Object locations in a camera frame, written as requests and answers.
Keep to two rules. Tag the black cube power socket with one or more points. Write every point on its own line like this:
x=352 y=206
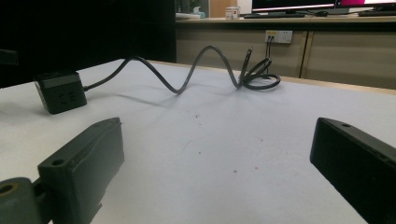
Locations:
x=60 y=92

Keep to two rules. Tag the white wall socket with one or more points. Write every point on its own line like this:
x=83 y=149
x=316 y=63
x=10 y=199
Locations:
x=278 y=36

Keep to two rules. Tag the computer monitor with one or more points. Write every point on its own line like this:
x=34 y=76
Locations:
x=292 y=5

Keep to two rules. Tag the black computer mouse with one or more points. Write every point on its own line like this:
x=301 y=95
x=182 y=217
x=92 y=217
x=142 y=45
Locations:
x=321 y=13

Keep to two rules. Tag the black curtain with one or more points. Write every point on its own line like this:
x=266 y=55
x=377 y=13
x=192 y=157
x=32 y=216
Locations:
x=87 y=31

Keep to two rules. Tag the black keyboard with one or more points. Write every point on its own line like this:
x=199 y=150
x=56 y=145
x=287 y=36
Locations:
x=376 y=13
x=274 y=15

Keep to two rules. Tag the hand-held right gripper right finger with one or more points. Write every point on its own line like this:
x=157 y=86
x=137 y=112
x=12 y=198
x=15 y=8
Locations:
x=358 y=161

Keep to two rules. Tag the wooden desk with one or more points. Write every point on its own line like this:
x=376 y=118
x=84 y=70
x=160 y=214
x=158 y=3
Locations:
x=286 y=46

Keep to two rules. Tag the tissue box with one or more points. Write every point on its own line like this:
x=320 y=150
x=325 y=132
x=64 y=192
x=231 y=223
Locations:
x=199 y=12

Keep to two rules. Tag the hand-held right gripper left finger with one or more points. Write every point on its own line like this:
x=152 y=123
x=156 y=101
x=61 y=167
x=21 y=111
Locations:
x=81 y=168

